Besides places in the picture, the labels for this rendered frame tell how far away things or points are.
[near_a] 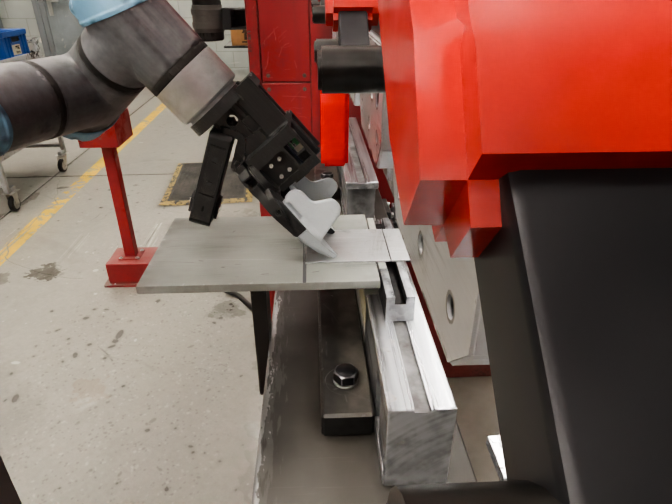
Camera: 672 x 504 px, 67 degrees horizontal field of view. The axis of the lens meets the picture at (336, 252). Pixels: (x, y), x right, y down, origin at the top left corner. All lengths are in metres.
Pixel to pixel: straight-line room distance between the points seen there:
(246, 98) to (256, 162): 0.07
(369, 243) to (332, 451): 0.25
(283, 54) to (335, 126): 1.02
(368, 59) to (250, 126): 0.37
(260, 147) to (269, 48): 0.88
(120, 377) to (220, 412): 0.44
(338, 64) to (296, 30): 1.21
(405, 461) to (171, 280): 0.30
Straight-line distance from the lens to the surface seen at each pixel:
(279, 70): 1.43
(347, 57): 0.21
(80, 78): 0.59
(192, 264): 0.61
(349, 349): 0.61
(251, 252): 0.62
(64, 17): 8.29
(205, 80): 0.54
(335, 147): 0.41
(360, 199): 0.95
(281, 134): 0.54
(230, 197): 3.49
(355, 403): 0.54
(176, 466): 1.73
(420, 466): 0.50
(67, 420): 1.99
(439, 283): 0.18
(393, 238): 0.64
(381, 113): 0.32
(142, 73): 0.56
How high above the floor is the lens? 1.29
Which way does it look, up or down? 28 degrees down
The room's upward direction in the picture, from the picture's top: straight up
